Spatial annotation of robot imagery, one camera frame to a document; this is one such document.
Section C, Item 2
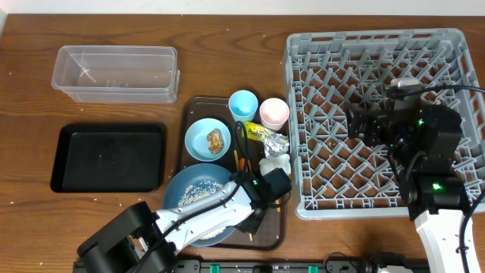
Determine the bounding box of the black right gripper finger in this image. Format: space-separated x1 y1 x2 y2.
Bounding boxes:
346 113 367 139
343 102 379 118

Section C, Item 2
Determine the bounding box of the white napkin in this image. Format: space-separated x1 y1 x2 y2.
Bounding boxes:
259 154 291 176

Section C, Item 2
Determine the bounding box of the orange carrot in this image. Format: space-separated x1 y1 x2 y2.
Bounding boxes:
239 158 252 171

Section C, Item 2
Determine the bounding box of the yellow foil snack wrapper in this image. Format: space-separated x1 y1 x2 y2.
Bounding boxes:
243 121 289 158

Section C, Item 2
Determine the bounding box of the white rice pile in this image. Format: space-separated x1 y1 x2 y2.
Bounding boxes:
177 179 225 240

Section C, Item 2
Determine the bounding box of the dark blue plate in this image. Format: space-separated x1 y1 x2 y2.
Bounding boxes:
155 163 252 252

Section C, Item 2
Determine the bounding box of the brown food scrap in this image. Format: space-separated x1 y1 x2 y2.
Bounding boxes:
207 129 224 154

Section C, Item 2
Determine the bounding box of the light blue bowl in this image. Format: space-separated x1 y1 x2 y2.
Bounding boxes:
185 118 231 162

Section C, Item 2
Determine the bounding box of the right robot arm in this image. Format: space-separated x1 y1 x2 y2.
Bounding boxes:
344 98 480 272

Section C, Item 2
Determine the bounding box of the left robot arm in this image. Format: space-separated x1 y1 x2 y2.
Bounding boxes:
77 168 292 272

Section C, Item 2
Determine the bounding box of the grey dishwasher rack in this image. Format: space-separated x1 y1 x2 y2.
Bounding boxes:
283 28 484 220

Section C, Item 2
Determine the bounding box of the wooden chopstick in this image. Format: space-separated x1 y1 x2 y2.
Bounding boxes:
233 149 253 242
275 200 281 212

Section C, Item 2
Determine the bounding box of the brown serving tray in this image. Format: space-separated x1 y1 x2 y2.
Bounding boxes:
162 97 286 251

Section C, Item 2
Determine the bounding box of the pink cup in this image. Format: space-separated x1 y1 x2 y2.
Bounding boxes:
259 98 289 131

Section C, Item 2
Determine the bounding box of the light blue cup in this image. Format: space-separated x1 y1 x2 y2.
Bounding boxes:
228 90 258 122

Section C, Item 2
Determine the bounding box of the black tray bin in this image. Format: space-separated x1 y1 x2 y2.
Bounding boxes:
50 123 166 193

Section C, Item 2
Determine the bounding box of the clear plastic bin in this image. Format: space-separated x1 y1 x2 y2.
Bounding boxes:
52 45 180 104

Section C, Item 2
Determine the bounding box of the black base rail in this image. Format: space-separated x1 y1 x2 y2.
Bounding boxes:
72 259 433 273

